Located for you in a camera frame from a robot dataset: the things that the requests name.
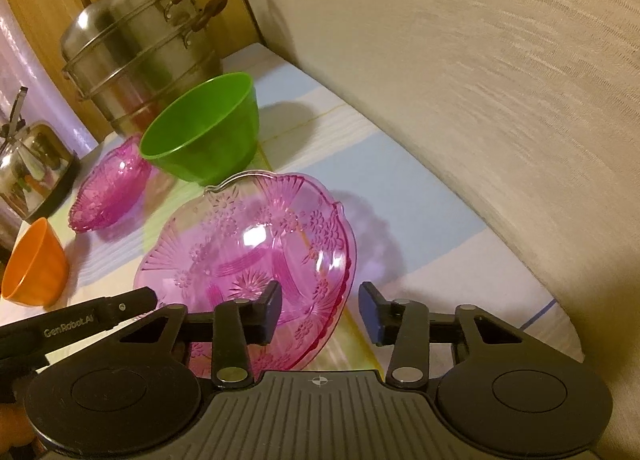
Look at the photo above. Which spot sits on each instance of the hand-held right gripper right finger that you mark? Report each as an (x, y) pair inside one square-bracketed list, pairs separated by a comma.
[(369, 312)]

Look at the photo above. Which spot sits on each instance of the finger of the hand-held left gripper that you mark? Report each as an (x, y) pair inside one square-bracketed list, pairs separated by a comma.
[(132, 304)]

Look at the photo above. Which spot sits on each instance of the orange plastic bowl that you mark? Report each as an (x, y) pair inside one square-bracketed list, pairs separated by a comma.
[(42, 270)]

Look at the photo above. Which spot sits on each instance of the pink transparent plate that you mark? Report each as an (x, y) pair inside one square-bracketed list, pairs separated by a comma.
[(250, 250), (107, 190)]

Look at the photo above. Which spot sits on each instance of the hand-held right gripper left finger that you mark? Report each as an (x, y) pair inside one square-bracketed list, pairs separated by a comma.
[(272, 312)]

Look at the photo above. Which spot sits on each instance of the stainless steel kettle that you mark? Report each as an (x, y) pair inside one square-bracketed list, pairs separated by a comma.
[(32, 165)]

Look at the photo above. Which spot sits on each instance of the checked pastel tablecloth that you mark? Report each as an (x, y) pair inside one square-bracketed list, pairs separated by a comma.
[(400, 200)]

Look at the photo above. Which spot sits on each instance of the pale purple curtain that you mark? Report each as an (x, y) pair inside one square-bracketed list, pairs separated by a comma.
[(45, 90)]

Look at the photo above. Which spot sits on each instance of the person's left hand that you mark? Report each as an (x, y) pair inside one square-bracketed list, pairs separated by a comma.
[(12, 425)]

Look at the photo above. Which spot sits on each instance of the stainless steel steamer pot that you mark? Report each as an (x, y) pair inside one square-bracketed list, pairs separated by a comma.
[(130, 40)]

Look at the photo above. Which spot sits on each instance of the green plastic bowl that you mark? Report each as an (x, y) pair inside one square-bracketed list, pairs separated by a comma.
[(210, 140)]

